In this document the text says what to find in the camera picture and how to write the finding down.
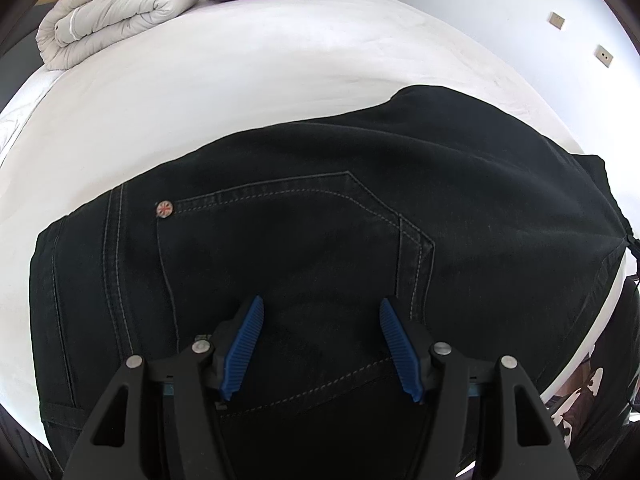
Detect black denim pants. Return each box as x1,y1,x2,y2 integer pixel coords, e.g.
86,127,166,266
29,86,639,479

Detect white bed mattress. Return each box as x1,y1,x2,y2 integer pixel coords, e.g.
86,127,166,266
0,0,640,480

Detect grey sofa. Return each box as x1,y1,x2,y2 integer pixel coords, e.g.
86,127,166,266
0,3,53,108

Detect folded beige duvet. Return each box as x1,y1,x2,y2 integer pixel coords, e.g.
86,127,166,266
36,0,198,70

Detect white wall socket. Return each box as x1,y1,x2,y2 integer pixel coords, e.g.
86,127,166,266
548,12,565,29
594,44,613,67

